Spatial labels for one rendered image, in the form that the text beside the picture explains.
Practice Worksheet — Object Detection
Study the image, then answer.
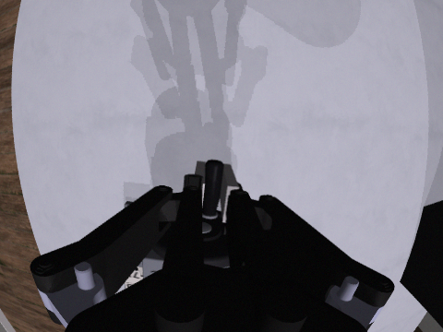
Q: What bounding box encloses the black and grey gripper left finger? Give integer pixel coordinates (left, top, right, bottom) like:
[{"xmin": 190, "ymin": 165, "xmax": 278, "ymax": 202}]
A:
[{"xmin": 30, "ymin": 161, "xmax": 206, "ymax": 332}]

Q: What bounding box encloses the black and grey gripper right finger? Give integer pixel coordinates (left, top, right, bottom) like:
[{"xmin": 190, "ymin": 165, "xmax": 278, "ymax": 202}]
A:
[{"xmin": 220, "ymin": 164, "xmax": 395, "ymax": 332}]

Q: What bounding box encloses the grey bench vise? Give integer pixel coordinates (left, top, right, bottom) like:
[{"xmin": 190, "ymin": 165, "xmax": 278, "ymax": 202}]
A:
[{"xmin": 125, "ymin": 160, "xmax": 230, "ymax": 288}]

